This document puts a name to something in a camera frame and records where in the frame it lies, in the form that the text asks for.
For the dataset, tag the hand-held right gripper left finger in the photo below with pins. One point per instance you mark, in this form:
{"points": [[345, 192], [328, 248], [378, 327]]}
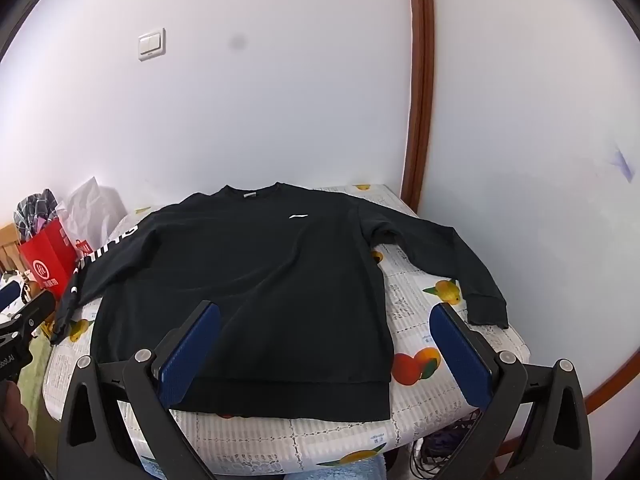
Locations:
{"points": [[187, 355]]}

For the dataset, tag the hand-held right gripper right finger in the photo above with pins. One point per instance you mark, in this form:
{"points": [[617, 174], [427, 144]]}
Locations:
{"points": [[462, 355]]}

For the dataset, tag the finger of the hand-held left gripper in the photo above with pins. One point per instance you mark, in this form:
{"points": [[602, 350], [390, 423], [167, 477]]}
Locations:
{"points": [[30, 312]]}

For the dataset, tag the black long-sleeve sweatshirt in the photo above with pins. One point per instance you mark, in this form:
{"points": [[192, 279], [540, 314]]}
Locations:
{"points": [[240, 285]]}

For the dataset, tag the person's left hand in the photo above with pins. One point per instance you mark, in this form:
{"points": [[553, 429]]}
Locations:
{"points": [[20, 420]]}

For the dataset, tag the green cloth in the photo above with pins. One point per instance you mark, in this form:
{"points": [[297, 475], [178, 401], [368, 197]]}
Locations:
{"points": [[32, 375]]}

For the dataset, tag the red paper bag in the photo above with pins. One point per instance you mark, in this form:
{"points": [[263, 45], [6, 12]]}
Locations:
{"points": [[47, 260]]}

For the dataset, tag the white fruit-print tablecloth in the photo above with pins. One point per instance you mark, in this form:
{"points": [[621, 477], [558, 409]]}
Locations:
{"points": [[415, 310]]}

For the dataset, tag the wooden furniture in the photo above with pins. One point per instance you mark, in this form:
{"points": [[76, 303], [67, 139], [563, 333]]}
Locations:
{"points": [[9, 247]]}

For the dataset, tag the plaid cloth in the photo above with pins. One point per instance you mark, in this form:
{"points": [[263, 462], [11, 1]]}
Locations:
{"points": [[37, 210]]}

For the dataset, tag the white plastic bag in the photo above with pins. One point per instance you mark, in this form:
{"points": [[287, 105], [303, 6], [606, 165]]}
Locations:
{"points": [[95, 210]]}

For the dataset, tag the brown wooden baseboard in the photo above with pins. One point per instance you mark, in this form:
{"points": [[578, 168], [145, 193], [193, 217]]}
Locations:
{"points": [[612, 385]]}

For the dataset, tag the blue towel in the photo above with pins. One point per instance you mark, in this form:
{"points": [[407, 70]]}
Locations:
{"points": [[355, 467]]}

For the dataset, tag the brown wooden door frame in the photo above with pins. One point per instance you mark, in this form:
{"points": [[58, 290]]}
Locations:
{"points": [[420, 85]]}

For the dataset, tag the white wall light switch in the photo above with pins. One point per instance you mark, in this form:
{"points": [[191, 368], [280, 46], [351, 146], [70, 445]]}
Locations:
{"points": [[151, 44]]}

